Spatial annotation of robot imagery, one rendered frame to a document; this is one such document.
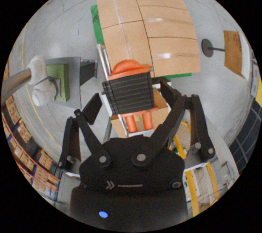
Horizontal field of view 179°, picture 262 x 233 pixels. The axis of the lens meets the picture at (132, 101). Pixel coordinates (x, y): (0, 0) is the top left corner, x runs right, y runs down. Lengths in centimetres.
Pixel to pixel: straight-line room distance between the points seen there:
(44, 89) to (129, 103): 66
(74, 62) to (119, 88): 69
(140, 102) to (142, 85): 3
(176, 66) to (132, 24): 60
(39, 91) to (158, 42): 106
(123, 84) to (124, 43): 76
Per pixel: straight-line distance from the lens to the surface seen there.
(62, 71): 81
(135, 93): 16
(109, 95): 16
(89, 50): 158
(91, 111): 16
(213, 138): 145
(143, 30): 94
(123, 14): 100
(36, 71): 71
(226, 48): 156
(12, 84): 60
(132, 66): 16
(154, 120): 66
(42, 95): 73
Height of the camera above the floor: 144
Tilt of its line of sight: 62 degrees down
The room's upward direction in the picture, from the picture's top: 178 degrees clockwise
